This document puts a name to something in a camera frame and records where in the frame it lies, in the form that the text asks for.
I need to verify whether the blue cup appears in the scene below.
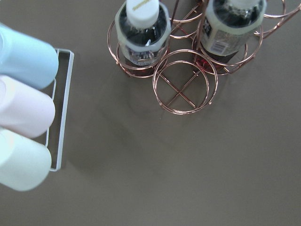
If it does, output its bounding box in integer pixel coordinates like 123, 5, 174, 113
0, 24, 59, 89

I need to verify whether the white cup rack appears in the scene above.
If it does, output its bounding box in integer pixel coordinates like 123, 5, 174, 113
45, 48, 74, 172

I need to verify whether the white cup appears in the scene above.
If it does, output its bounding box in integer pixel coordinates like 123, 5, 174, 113
0, 128, 52, 192

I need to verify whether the pink cup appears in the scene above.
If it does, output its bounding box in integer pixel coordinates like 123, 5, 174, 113
0, 75, 55, 138

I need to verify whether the tea bottle white cap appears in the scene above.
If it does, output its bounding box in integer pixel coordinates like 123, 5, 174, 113
115, 0, 171, 67

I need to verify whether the copper wire bottle basket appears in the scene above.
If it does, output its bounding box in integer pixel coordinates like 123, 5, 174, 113
107, 0, 301, 115

